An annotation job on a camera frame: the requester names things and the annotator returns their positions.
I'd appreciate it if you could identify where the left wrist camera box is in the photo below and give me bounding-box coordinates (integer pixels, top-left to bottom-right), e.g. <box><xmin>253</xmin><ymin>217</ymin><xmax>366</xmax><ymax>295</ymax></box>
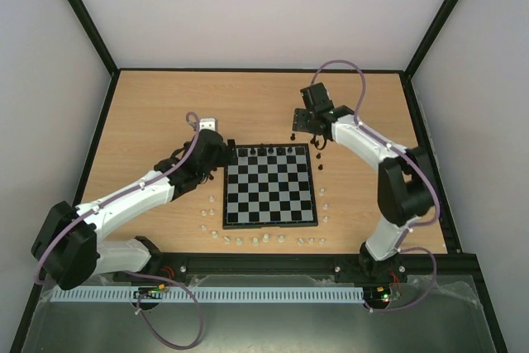
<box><xmin>198</xmin><ymin>117</ymin><xmax>218</xmax><ymax>131</ymax></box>

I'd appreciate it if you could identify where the white slotted cable duct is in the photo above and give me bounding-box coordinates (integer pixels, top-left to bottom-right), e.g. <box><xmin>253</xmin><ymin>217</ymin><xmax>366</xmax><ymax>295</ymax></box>
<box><xmin>50</xmin><ymin>286</ymin><xmax>365</xmax><ymax>304</ymax></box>

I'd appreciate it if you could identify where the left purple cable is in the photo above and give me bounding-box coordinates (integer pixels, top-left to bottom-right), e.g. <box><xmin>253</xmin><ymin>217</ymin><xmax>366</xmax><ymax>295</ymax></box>
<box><xmin>35</xmin><ymin>111</ymin><xmax>204</xmax><ymax>349</ymax></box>

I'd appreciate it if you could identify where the clear plastic sheet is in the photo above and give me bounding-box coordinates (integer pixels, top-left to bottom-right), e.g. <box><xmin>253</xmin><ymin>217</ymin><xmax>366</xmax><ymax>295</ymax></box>
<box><xmin>22</xmin><ymin>276</ymin><xmax>494</xmax><ymax>352</ymax></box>

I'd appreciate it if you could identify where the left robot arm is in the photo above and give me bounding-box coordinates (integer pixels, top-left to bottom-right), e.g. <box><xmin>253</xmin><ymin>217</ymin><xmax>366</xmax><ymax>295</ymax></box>
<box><xmin>31</xmin><ymin>129</ymin><xmax>236</xmax><ymax>290</ymax></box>

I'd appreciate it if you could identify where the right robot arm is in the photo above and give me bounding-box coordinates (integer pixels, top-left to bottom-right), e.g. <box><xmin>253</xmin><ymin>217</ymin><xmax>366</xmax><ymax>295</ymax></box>
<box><xmin>293</xmin><ymin>83</ymin><xmax>441</xmax><ymax>280</ymax></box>

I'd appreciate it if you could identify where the black aluminium rail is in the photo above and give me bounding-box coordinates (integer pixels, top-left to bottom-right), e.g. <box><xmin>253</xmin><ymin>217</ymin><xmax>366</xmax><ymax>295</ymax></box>
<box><xmin>136</xmin><ymin>251</ymin><xmax>484</xmax><ymax>285</ymax></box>

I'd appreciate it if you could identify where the black cage frame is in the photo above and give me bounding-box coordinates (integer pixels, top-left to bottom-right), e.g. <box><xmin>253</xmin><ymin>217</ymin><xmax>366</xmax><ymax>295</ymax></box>
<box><xmin>0</xmin><ymin>0</ymin><xmax>529</xmax><ymax>353</ymax></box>

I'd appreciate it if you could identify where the black and white chessboard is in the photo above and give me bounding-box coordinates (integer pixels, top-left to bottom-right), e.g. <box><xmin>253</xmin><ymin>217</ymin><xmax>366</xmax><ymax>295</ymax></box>
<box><xmin>222</xmin><ymin>144</ymin><xmax>318</xmax><ymax>230</ymax></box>

